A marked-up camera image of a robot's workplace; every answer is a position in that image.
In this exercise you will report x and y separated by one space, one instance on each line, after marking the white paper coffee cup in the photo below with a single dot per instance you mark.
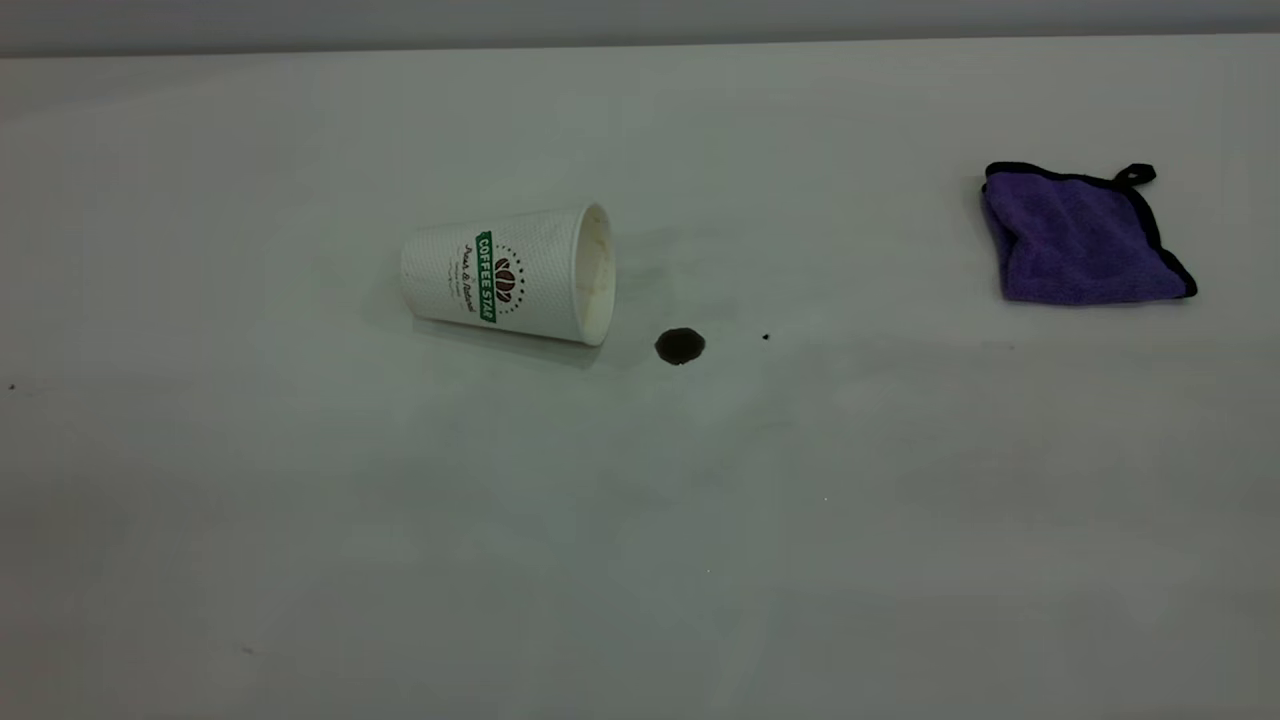
530 275

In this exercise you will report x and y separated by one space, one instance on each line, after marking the purple cloth with black trim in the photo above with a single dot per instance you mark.
1075 240

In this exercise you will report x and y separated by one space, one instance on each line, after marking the dark coffee spill spot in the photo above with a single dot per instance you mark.
680 346

